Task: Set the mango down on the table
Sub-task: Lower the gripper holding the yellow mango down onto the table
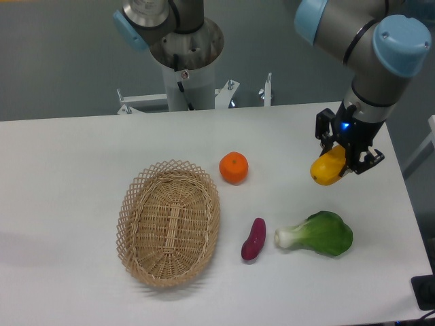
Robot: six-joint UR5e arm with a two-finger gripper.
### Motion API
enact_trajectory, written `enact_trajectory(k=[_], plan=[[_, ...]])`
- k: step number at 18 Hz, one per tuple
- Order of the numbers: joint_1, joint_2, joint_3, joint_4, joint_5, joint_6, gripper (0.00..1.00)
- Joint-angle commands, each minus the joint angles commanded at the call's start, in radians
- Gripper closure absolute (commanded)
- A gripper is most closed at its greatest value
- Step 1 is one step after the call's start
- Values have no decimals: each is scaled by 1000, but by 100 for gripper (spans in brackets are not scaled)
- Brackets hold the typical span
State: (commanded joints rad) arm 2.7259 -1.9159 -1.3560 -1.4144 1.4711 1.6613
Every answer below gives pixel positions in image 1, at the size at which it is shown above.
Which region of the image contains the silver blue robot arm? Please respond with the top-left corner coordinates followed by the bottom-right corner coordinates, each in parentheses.
top-left (113, 1), bottom-right (432, 176)

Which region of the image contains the oval wicker basket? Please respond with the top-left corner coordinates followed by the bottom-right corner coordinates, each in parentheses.
top-left (116, 160), bottom-right (220, 287)

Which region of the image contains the black device at table edge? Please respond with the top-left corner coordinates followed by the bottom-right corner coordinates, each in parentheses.
top-left (411, 274), bottom-right (434, 311)

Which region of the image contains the orange tangerine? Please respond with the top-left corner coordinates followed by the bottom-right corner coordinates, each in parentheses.
top-left (219, 151), bottom-right (249, 185)

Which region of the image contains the green bok choy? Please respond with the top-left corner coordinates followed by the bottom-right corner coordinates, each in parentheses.
top-left (274, 211), bottom-right (353, 257)

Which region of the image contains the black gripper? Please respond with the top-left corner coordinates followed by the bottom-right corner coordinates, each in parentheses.
top-left (315, 102), bottom-right (385, 175)

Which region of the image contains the white frame at right edge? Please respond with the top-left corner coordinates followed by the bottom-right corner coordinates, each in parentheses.
top-left (402, 115), bottom-right (434, 180)

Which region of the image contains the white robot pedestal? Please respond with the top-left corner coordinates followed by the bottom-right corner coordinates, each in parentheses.
top-left (149, 16), bottom-right (225, 112)

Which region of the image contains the purple sweet potato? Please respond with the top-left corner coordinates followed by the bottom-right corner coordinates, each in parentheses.
top-left (241, 218), bottom-right (266, 261)

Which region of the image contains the white metal base frame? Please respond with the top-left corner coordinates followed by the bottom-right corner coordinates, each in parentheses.
top-left (117, 72), bottom-right (274, 115)

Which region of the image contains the black cable on pedestal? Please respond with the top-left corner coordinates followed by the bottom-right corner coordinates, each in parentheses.
top-left (173, 53), bottom-right (195, 111)

